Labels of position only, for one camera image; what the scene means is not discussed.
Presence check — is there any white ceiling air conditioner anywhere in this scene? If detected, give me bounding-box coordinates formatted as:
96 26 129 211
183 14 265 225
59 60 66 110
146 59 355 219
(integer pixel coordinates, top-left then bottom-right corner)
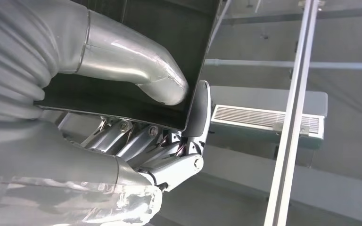
210 86 329 150

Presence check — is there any grey ceiling rail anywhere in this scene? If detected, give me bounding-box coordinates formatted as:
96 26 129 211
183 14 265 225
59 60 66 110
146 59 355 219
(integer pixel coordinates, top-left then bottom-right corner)
263 0 321 226

